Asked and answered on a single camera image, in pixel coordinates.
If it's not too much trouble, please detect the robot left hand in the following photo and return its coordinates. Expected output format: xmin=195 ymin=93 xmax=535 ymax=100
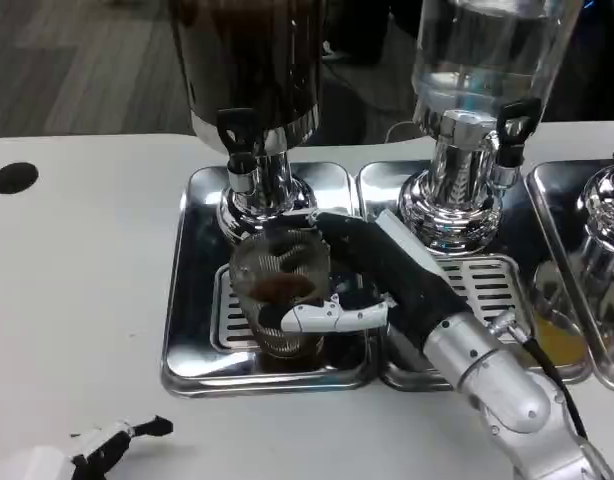
xmin=15 ymin=414 xmax=175 ymax=480

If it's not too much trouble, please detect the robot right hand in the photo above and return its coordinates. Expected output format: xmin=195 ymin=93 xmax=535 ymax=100
xmin=258 ymin=209 xmax=474 ymax=335

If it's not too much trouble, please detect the clear ribbed glass cup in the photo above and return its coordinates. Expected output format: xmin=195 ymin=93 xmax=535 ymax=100
xmin=228 ymin=233 xmax=332 ymax=372

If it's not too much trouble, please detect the slotted steel drip grid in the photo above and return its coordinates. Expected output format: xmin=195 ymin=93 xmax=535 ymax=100
xmin=420 ymin=253 xmax=534 ymax=342
xmin=213 ymin=261 xmax=334 ymax=352

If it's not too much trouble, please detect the black dispenser tap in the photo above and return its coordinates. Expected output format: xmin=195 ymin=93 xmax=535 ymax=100
xmin=215 ymin=107 xmax=262 ymax=194
xmin=489 ymin=97 xmax=543 ymax=187

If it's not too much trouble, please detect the chrome drink dispenser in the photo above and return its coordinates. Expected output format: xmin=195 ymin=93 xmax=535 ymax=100
xmin=575 ymin=148 xmax=614 ymax=314

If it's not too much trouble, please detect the clear water drink dispenser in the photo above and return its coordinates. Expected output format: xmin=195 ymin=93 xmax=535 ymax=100
xmin=396 ymin=0 xmax=584 ymax=252

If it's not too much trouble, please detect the dark drink dispenser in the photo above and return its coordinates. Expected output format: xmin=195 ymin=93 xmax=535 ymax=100
xmin=167 ymin=0 xmax=322 ymax=251

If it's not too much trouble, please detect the black round counter grommet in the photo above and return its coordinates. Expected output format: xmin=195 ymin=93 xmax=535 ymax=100
xmin=0 ymin=160 xmax=40 ymax=196

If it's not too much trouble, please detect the thin white cable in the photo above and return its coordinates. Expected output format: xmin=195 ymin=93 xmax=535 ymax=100
xmin=384 ymin=120 xmax=419 ymax=143

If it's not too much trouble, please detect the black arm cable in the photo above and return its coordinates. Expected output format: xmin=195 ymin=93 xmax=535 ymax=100
xmin=488 ymin=310 xmax=591 ymax=444

